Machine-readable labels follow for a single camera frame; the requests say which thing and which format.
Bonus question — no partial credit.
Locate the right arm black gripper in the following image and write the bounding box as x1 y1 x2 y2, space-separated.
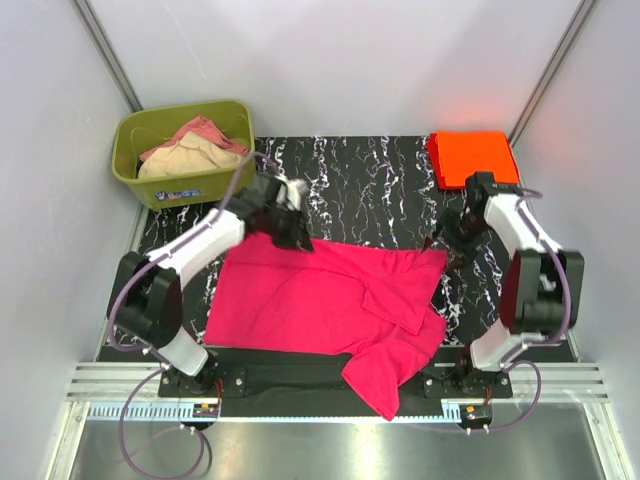
423 208 491 273

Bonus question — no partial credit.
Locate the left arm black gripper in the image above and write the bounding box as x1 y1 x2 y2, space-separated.
264 205 315 254

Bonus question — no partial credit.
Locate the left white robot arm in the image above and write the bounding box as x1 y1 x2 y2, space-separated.
107 174 313 396

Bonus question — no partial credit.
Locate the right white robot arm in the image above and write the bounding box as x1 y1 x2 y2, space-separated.
424 189 585 397

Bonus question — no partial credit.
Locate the beige t shirt in bin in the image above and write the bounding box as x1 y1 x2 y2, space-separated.
138 133 244 179

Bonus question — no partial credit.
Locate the folded orange t shirt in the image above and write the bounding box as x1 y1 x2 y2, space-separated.
425 131 520 191

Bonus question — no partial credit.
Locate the dusty pink t shirt in bin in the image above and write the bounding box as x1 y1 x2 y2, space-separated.
139 115 249 162

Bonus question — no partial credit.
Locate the olive green plastic bin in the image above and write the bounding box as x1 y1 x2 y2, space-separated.
111 100 254 211

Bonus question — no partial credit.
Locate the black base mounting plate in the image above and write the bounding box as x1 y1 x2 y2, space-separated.
158 347 513 421

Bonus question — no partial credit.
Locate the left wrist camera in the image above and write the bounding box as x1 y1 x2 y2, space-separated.
276 175 309 211

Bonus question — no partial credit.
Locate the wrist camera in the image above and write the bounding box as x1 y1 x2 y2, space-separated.
276 175 309 211
465 172 522 218

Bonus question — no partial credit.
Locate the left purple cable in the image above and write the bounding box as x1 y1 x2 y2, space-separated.
107 152 281 479

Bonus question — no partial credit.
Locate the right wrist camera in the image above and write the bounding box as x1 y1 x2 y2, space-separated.
465 172 522 218

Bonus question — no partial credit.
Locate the aluminium rail frame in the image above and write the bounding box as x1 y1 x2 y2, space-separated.
47 352 639 479

